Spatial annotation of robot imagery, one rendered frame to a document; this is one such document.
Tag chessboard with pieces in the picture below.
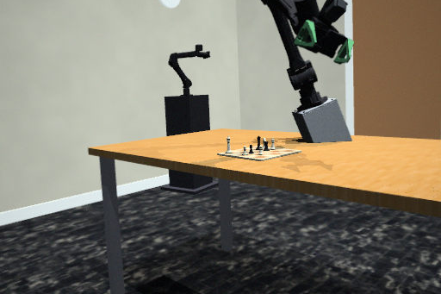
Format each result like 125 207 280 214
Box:
217 146 302 161

